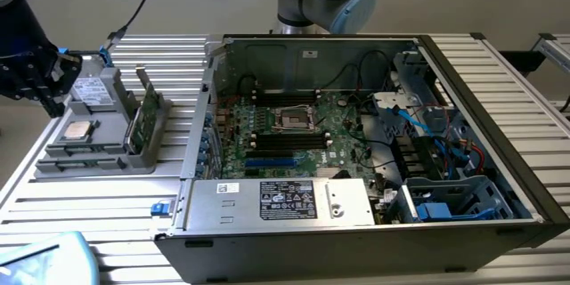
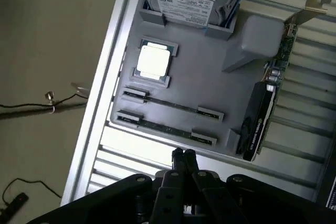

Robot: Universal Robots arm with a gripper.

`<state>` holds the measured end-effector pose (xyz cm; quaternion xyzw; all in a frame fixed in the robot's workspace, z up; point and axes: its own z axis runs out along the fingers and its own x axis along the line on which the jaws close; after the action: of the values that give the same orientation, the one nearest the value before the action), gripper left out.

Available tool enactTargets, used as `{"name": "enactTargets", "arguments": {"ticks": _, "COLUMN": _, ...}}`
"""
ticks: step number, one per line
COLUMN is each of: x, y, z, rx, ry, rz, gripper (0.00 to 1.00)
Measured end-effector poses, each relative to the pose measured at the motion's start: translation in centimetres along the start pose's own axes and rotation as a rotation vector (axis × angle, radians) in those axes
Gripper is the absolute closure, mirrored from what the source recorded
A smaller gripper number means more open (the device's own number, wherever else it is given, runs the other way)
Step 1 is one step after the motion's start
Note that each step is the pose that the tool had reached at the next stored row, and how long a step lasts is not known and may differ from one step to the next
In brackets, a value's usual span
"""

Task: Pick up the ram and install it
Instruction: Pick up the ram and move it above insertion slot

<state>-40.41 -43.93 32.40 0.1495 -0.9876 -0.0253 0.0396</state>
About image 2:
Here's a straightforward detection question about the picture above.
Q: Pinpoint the metal floor anchor bolt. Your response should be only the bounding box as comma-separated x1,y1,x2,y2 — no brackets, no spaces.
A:
44,91,56,104

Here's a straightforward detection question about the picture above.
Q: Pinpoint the small black device with cable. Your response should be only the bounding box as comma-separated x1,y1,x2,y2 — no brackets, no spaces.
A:
1,178,62,204

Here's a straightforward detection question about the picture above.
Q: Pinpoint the silver CPU chip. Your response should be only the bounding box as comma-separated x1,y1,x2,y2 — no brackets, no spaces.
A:
133,39,176,81

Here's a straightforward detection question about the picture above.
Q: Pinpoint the black box with red light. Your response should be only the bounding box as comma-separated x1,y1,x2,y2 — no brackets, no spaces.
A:
0,192,28,216

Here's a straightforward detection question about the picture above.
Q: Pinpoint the black floor cable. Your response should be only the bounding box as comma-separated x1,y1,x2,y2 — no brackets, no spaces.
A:
0,94,88,116

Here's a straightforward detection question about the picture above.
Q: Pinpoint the grey plastic parts rack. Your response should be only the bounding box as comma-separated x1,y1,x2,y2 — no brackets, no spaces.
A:
106,0,287,159

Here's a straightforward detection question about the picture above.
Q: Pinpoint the black PC case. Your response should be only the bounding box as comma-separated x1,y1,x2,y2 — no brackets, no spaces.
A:
313,150,336,209

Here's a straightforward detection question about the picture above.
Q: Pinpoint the silver hard disk drive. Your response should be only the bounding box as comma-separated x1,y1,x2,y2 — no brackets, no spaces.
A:
133,0,249,29

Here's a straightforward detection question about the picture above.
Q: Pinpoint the metal floor bracket plate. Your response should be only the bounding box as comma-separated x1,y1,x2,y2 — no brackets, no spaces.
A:
70,81,89,99

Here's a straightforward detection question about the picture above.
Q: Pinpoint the black graphics card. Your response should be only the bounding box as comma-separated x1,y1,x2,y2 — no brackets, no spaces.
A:
235,0,329,162

